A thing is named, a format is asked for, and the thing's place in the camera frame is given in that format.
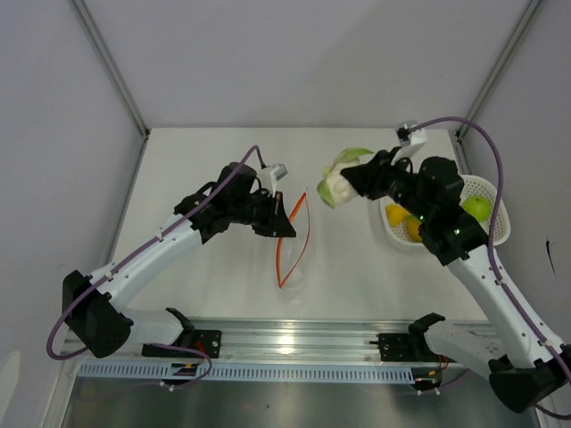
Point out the yellow green mango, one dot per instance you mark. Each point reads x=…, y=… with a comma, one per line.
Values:
x=412, y=226

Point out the left aluminium frame post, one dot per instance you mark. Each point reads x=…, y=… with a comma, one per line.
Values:
x=110, y=67

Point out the white slotted cable duct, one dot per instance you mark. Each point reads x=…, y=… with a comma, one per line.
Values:
x=371, y=373

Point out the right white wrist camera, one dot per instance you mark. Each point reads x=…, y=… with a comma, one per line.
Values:
x=411, y=140

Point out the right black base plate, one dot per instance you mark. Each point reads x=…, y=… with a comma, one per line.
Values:
x=401, y=347

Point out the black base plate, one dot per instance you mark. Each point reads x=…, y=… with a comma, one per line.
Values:
x=401, y=347
x=205, y=341

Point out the green apple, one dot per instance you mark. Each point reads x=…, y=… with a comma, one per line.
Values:
x=478, y=207

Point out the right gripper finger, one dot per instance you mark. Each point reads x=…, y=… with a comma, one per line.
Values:
x=365, y=180
x=378, y=164

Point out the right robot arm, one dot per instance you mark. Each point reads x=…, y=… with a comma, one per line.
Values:
x=467, y=251

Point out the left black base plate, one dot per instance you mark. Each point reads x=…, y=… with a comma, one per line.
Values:
x=205, y=341

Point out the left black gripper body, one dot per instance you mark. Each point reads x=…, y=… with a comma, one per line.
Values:
x=258, y=212

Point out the white cauliflower with leaves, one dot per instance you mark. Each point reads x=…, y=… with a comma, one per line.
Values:
x=333, y=188

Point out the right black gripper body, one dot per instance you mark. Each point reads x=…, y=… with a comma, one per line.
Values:
x=401, y=185

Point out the aluminium frame post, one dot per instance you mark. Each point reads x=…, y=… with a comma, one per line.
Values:
x=110, y=67
x=508, y=52

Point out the aluminium mounting rail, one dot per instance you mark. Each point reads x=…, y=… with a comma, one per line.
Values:
x=290, y=343

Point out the right aluminium frame post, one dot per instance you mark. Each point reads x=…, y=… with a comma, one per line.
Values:
x=508, y=52

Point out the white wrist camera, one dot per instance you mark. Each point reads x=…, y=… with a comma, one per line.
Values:
x=270, y=175
x=411, y=140

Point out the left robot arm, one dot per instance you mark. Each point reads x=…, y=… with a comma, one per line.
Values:
x=95, y=306

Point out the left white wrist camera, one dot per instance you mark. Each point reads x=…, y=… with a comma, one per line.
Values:
x=270, y=175

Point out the white perforated plastic basket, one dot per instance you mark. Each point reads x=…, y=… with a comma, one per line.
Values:
x=473, y=185

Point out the clear zip top bag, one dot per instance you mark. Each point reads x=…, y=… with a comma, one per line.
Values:
x=292, y=256

